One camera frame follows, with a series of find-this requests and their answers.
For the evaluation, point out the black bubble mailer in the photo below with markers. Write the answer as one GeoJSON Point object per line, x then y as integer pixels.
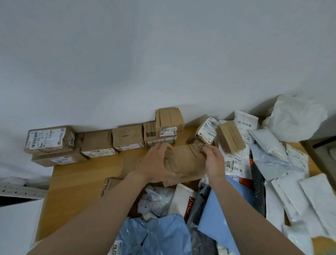
{"type": "Point", "coordinates": [258, 189]}

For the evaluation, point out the large white plastic bag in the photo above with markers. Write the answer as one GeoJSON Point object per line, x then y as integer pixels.
{"type": "Point", "coordinates": [294, 118]}

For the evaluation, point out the blue plastic mailer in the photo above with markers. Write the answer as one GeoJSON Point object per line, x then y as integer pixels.
{"type": "Point", "coordinates": [162, 233]}

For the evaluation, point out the tall brown box double label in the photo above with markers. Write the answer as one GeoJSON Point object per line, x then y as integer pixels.
{"type": "Point", "coordinates": [97, 140]}

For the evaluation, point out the person's right forearm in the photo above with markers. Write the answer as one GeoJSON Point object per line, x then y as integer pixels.
{"type": "Point", "coordinates": [249, 226]}

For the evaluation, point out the white metal shelf rack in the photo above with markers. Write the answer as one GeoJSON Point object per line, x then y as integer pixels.
{"type": "Point", "coordinates": [18, 223]}

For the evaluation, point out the person's right hand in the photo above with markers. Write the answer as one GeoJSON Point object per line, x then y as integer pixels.
{"type": "Point", "coordinates": [216, 165]}

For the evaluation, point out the wooden table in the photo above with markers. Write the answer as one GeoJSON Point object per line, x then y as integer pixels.
{"type": "Point", "coordinates": [78, 184]}

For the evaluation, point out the brown cardboard box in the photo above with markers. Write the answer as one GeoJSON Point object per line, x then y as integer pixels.
{"type": "Point", "coordinates": [312, 157]}

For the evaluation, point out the smooth light blue mailer package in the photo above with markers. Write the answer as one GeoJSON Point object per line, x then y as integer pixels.
{"type": "Point", "coordinates": [218, 218]}

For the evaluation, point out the wooden desk with black legs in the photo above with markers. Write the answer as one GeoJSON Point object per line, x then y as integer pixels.
{"type": "Point", "coordinates": [325, 141]}

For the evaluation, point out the stack of cardboard boxes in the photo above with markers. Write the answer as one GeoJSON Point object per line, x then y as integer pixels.
{"type": "Point", "coordinates": [231, 136]}

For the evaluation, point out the person's left forearm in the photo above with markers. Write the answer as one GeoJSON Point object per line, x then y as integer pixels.
{"type": "Point", "coordinates": [92, 223]}

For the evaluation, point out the person's left hand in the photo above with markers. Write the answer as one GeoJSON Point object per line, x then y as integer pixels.
{"type": "Point", "coordinates": [155, 165]}

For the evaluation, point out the pile of white mailers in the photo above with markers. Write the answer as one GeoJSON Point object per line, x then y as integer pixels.
{"type": "Point", "coordinates": [267, 142]}

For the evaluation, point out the brown box large label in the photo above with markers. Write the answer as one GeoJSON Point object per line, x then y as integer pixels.
{"type": "Point", "coordinates": [47, 138]}

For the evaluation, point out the INS BAHA cardboard box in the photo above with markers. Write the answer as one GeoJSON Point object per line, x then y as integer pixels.
{"type": "Point", "coordinates": [76, 157]}

